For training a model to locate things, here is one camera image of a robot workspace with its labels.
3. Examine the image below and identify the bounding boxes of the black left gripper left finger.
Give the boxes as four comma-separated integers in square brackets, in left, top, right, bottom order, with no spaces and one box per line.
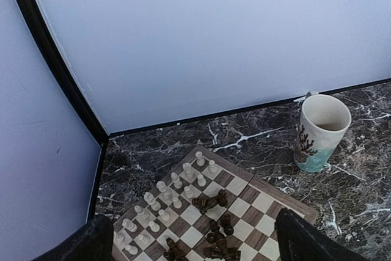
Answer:
[34,215,114,261]

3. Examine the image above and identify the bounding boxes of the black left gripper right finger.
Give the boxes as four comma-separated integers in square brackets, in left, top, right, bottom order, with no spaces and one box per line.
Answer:
[275,208,366,261]

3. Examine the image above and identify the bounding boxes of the white chess pieces row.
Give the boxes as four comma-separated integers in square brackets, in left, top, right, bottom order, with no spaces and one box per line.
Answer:
[112,147,226,260]

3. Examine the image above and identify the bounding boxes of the pile of dark chess pieces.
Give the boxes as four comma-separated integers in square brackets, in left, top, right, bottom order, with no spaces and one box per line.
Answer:
[163,188,242,261]

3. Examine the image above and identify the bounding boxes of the wooden chess board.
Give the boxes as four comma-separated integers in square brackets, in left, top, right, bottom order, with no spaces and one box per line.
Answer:
[111,145,318,261]

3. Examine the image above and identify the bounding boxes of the white chess pawn far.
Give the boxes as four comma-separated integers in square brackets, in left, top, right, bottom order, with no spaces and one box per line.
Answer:
[208,160,217,174]

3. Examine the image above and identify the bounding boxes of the white chess rook far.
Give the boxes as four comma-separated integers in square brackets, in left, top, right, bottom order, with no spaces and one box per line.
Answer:
[195,151,205,167]

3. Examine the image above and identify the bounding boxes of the ceramic coral pattern mug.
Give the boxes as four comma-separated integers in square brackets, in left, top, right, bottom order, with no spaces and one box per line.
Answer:
[293,91,352,172]

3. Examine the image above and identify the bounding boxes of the black corner frame post left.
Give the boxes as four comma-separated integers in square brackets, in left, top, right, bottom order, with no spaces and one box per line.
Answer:
[4,0,110,149]

